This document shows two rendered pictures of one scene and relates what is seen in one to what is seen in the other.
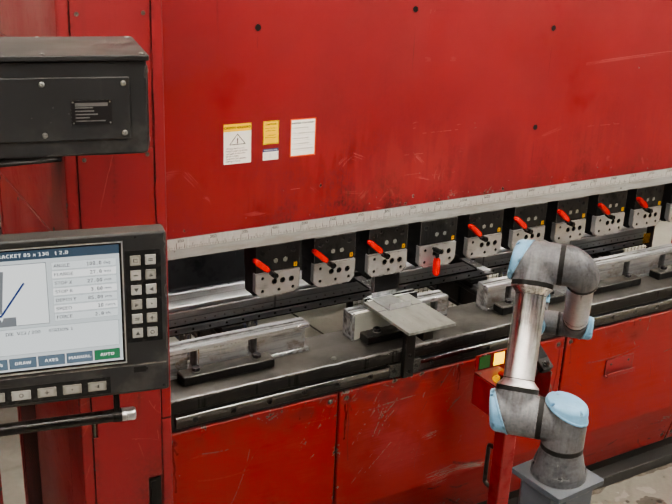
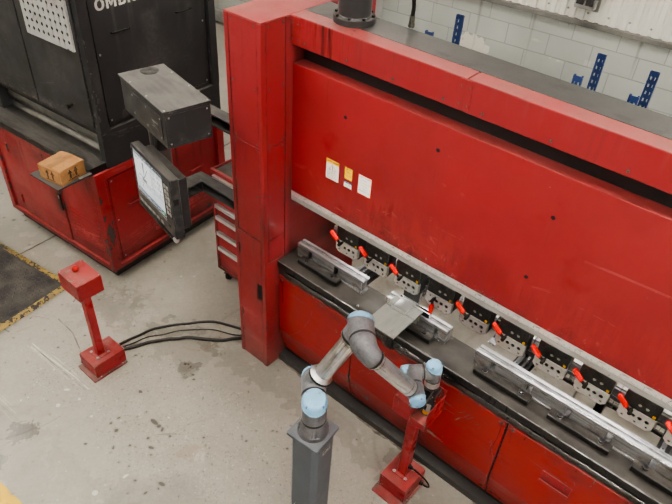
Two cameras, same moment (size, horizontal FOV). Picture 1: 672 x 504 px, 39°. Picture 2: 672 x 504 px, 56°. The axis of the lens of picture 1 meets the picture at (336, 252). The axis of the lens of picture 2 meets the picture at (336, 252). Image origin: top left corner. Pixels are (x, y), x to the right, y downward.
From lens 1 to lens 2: 3.05 m
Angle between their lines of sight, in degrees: 62
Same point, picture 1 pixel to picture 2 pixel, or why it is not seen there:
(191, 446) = (289, 288)
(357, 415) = not seen: hidden behind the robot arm
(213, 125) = (322, 155)
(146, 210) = (256, 174)
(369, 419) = not seen: hidden behind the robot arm
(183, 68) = (311, 120)
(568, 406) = (308, 399)
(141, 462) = (254, 274)
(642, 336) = (583, 486)
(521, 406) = (305, 380)
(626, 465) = not seen: outside the picture
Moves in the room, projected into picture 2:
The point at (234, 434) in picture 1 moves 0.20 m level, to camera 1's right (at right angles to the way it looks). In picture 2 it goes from (305, 299) to (315, 322)
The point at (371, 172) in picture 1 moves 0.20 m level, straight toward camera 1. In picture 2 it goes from (401, 228) to (362, 234)
